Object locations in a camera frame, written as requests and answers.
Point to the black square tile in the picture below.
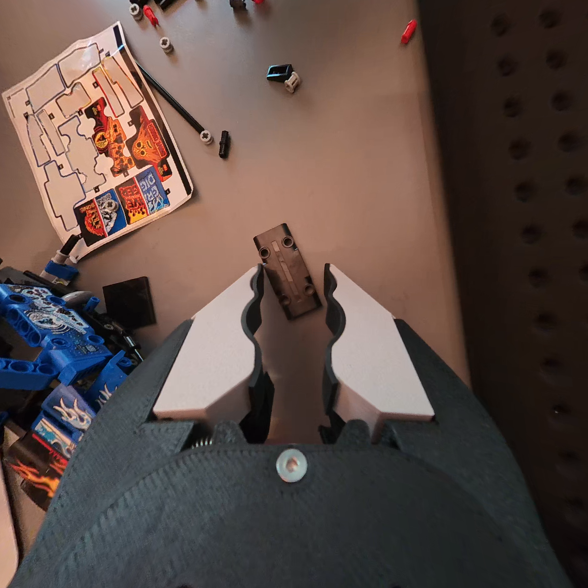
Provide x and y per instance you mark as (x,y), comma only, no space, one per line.
(128,303)

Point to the dark perforated panel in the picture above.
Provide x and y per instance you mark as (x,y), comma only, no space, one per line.
(528,183)

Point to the black rectangular panel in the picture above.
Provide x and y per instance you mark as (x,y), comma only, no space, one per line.
(287,271)

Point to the grey desk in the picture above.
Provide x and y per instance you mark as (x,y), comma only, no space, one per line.
(298,174)

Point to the blue black toy truck model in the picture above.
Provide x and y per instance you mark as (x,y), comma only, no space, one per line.
(55,330)

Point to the scattered small brick parts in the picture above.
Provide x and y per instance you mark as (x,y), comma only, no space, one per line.
(166,43)

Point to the small black connector pin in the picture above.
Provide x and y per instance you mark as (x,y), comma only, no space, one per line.
(224,144)

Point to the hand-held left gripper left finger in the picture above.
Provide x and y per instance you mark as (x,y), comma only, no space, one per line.
(211,363)

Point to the grey bush piece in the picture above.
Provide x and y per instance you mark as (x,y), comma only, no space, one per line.
(292,83)

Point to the toy sticker sheet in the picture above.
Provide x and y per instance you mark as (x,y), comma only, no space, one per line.
(50,138)

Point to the red connector pin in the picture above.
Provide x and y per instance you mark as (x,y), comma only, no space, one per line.
(409,31)

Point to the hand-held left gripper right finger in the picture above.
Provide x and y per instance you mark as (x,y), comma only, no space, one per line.
(376,367)

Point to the long black axle rod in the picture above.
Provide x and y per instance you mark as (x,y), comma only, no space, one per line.
(170,99)

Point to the black angled connector piece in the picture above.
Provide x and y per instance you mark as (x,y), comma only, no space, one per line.
(278,72)

